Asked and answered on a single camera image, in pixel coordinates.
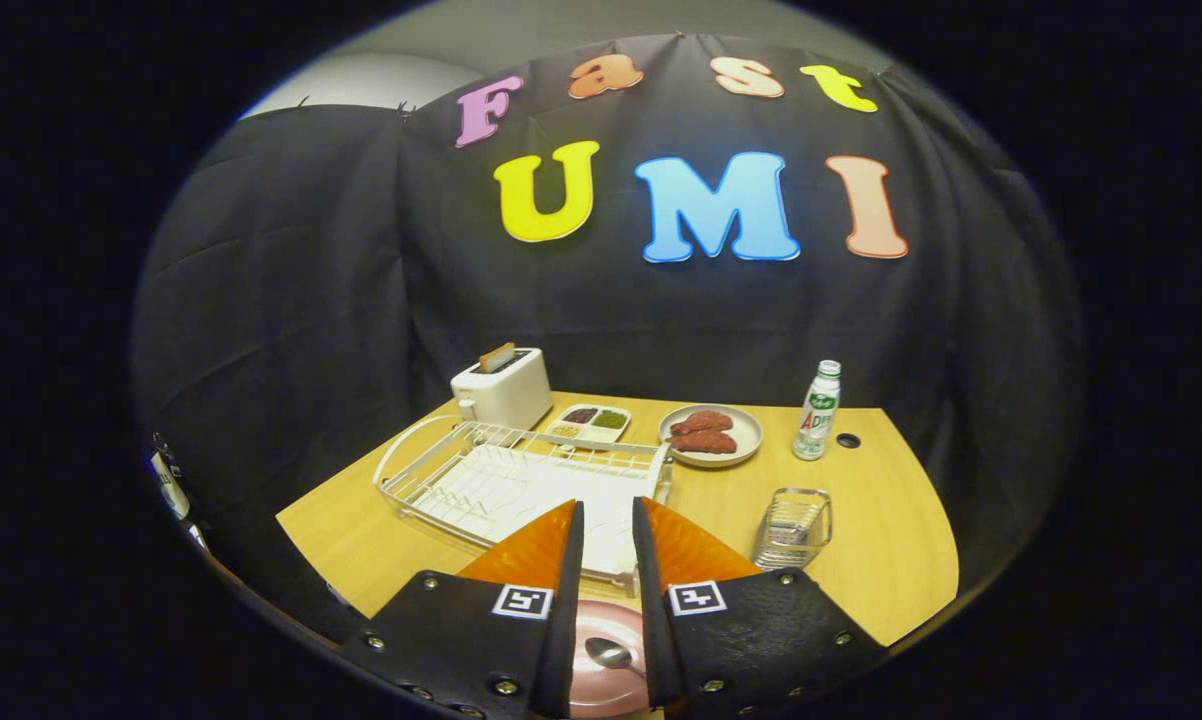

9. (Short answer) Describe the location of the black backdrop cloth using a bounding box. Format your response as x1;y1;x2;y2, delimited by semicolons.
131;30;1087;641

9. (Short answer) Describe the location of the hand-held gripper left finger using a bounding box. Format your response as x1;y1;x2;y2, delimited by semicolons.
339;500;586;720

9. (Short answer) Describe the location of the beige plate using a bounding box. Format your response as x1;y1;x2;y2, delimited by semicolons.
657;403;765;469

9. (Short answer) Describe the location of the white divided tray with beans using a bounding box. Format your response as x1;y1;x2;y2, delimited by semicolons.
544;403;632;446

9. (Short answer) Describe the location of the wooden handled metal spoon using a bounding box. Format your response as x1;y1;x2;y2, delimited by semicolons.
583;636;647;681

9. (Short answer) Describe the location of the white drink bottle green label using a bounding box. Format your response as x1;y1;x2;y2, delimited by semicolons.
792;359;843;462

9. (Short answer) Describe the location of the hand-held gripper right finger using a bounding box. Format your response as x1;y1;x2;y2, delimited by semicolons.
631;496;888;719

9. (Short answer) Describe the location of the metal wire basket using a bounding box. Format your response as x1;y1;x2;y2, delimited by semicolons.
751;487;834;572

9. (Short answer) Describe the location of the red meat slice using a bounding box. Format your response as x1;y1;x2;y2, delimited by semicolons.
667;430;739;456
669;409;735;436

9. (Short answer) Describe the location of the white wire dish rack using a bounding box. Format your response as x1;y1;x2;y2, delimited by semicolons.
372;414;674;596

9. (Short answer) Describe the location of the white toaster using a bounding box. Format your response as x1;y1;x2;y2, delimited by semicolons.
450;347;554;432

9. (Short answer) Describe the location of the pink plate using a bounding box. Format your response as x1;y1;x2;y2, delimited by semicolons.
569;598;652;719

